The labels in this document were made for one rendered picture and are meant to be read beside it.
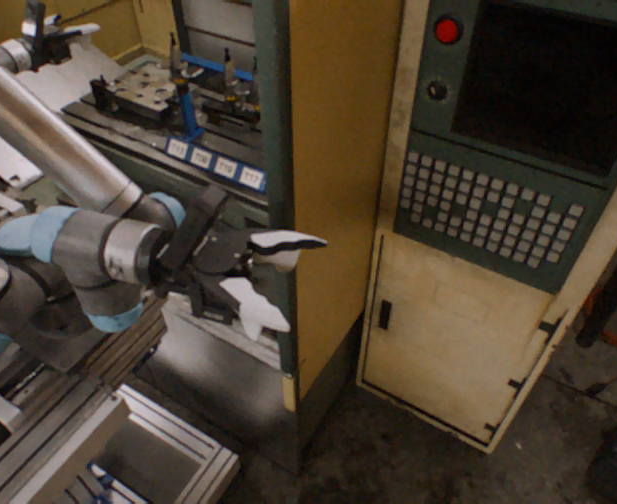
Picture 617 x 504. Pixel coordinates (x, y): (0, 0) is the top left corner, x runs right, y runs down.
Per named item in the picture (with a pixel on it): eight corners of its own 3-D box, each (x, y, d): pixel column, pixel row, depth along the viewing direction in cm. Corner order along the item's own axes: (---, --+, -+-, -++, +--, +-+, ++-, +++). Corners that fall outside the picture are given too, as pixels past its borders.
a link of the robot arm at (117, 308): (165, 285, 80) (149, 234, 72) (128, 343, 72) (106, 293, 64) (120, 274, 81) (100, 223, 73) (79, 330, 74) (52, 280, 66)
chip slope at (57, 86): (46, 205, 213) (21, 153, 195) (-50, 157, 238) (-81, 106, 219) (187, 110, 266) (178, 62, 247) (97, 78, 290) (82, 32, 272)
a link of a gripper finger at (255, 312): (290, 358, 55) (244, 308, 61) (291, 319, 52) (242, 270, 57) (266, 371, 54) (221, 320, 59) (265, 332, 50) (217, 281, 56)
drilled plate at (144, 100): (161, 122, 199) (159, 110, 195) (108, 102, 209) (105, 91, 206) (200, 96, 212) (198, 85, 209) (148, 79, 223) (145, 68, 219)
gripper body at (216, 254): (259, 288, 66) (174, 268, 69) (257, 234, 61) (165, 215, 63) (236, 329, 60) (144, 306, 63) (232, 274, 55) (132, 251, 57)
